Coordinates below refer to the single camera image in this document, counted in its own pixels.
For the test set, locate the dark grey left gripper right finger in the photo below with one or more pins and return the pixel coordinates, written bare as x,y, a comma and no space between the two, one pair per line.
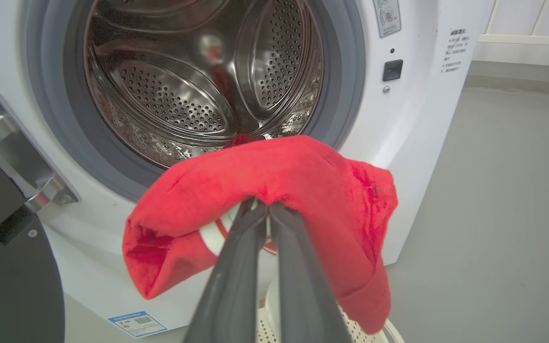
303,286

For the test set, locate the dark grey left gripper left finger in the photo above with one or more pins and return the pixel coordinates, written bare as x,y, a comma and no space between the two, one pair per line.
231,286

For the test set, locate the red garment with striped cuff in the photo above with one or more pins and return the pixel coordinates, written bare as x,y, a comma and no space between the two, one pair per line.
298,181

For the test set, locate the white laundry basket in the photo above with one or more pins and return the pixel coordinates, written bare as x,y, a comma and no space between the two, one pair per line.
365,331

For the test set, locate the white front-load washing machine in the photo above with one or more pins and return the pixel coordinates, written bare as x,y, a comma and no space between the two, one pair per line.
412,124

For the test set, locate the dark washing machine door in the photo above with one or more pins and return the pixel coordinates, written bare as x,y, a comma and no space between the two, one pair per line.
3,267

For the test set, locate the blue energy label sticker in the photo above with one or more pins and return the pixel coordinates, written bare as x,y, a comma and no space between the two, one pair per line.
137,323

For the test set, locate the steel perforated drum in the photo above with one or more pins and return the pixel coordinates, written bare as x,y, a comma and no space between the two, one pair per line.
198,71

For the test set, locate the black door latch socket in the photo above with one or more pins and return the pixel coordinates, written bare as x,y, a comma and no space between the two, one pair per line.
392,70

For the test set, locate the grey rubber door gasket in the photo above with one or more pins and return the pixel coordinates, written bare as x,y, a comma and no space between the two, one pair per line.
65,109

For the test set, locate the chrome door hinge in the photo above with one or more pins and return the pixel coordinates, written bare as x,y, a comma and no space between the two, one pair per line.
12,143

